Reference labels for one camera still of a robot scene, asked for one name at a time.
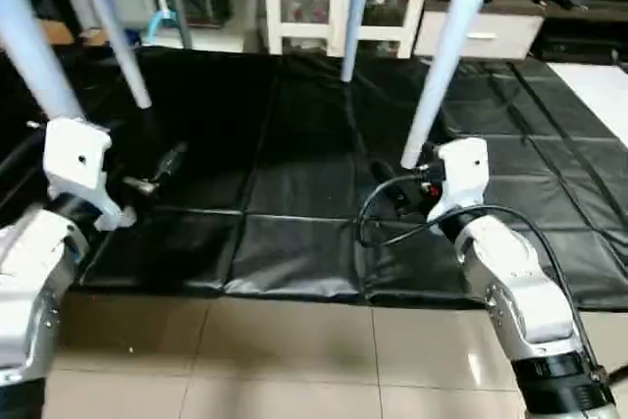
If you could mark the white plastic table leg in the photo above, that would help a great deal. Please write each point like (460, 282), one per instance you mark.
(355, 12)
(34, 46)
(113, 26)
(451, 56)

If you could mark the black work mat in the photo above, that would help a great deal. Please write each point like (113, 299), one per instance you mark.
(294, 193)

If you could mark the white drawer unit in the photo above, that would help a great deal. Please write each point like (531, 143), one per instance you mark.
(481, 36)

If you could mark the brown cardboard box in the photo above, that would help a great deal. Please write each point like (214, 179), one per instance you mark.
(59, 34)

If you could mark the white flat board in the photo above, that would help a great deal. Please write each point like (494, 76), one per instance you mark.
(599, 95)

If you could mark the white glass-door cabinet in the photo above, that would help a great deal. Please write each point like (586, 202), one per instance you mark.
(314, 2)

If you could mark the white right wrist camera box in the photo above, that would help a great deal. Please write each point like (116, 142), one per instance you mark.
(461, 174)

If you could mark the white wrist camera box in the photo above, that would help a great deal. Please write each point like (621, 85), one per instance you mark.
(461, 174)
(78, 169)

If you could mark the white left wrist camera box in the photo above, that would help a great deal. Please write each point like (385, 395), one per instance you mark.
(78, 169)

